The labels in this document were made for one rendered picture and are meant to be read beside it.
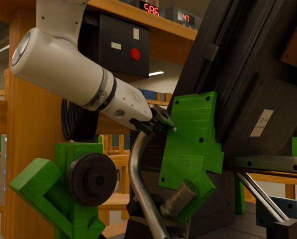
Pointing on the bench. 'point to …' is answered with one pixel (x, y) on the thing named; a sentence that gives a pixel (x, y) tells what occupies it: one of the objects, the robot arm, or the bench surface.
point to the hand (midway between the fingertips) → (155, 121)
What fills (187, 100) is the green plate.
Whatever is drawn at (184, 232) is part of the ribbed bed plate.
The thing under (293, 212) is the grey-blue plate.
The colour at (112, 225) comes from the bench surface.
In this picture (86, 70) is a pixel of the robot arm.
